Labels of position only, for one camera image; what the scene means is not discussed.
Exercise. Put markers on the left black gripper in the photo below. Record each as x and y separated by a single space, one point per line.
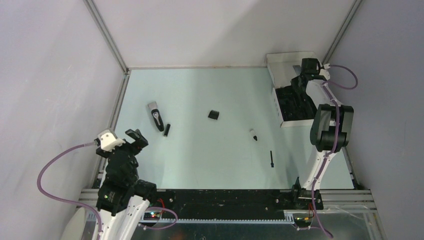
125 146

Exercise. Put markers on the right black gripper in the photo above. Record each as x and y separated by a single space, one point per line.
298 84

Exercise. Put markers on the silver black hair clipper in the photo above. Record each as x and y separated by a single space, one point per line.
155 113

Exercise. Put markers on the small black cylinder attachment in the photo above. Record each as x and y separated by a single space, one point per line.
167 130

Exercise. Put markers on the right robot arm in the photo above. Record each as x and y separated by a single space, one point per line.
331 126

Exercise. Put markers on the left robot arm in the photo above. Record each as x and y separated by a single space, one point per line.
122 197

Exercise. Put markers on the white storage box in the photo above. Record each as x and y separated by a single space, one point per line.
294 109

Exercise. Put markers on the black clipper comb guard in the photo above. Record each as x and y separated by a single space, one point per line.
214 115

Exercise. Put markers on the black cleaning brush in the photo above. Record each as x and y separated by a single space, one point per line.
271 159

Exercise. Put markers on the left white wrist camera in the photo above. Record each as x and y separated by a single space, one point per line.
108 140

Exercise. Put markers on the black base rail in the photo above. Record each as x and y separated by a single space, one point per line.
236 204

